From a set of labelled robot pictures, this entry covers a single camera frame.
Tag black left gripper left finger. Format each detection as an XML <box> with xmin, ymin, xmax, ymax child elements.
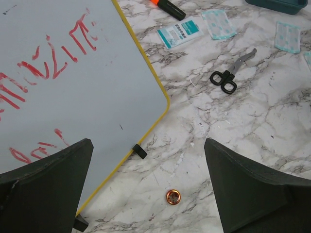
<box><xmin>0</xmin><ymin>138</ymin><xmax>93</xmax><ymax>233</ymax></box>

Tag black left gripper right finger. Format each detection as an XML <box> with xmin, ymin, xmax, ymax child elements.
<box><xmin>204</xmin><ymin>138</ymin><xmax>311</xmax><ymax>233</ymax></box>

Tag small clear teal packet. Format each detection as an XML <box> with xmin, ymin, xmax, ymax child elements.
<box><xmin>275</xmin><ymin>21</ymin><xmax>301</xmax><ymax>54</ymax></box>

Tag white dressing packet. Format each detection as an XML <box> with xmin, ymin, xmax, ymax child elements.
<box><xmin>201</xmin><ymin>9</ymin><xmax>237</xmax><ymax>40</ymax></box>

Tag teal wipe packet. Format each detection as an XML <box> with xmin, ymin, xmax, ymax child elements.
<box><xmin>157</xmin><ymin>17</ymin><xmax>203</xmax><ymax>50</ymax></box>

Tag copper coin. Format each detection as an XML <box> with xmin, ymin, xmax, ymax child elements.
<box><xmin>166</xmin><ymin>189</ymin><xmax>181</xmax><ymax>205</ymax></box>

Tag black whiteboard clip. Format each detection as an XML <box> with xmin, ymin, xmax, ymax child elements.
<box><xmin>132</xmin><ymin>144</ymin><xmax>147</xmax><ymax>159</ymax></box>

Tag yellow framed whiteboard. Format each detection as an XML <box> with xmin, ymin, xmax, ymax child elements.
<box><xmin>0</xmin><ymin>0</ymin><xmax>170</xmax><ymax>213</ymax></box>

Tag blue divided tray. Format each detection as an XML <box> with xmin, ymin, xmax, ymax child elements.
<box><xmin>245</xmin><ymin>0</ymin><xmax>308</xmax><ymax>15</ymax></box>

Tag orange black highlighter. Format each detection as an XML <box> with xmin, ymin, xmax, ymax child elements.
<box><xmin>151</xmin><ymin>0</ymin><xmax>186</xmax><ymax>21</ymax></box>

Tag black handled scissors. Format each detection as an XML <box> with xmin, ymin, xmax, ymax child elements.
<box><xmin>209</xmin><ymin>48</ymin><xmax>257</xmax><ymax>95</ymax></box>

